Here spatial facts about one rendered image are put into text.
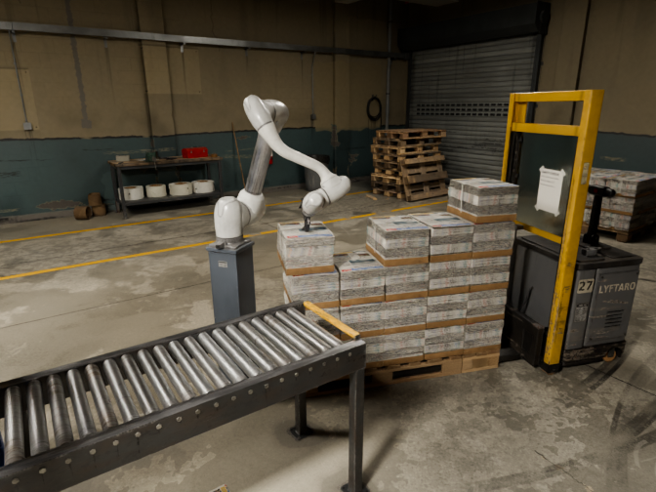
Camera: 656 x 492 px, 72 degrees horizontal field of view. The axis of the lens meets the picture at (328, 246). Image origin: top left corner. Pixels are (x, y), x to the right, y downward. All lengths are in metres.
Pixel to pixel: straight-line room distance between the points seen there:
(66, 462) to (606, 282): 3.13
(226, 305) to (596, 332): 2.50
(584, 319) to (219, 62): 7.71
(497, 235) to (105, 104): 7.14
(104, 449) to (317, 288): 1.47
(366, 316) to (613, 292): 1.71
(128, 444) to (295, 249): 1.37
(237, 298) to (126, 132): 6.47
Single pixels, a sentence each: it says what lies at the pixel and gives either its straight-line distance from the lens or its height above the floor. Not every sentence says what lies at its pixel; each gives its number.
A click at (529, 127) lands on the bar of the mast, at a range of 3.44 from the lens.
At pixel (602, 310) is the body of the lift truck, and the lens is 3.61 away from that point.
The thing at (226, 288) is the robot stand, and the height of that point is 0.76.
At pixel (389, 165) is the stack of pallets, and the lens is 9.21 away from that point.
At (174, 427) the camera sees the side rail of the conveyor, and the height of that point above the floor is 0.75.
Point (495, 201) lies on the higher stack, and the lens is 3.00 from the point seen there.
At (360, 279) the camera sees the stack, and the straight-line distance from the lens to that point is 2.74.
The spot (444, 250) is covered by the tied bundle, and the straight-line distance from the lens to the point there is 2.89.
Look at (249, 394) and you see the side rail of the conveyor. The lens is 1.76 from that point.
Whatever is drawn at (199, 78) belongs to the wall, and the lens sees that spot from 9.22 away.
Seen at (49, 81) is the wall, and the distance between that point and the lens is 8.71.
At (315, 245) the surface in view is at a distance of 2.58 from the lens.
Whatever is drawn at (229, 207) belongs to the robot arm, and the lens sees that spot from 2.58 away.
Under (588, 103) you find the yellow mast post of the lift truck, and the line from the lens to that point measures 3.05.
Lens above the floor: 1.77
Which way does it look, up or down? 17 degrees down
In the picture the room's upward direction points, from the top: straight up
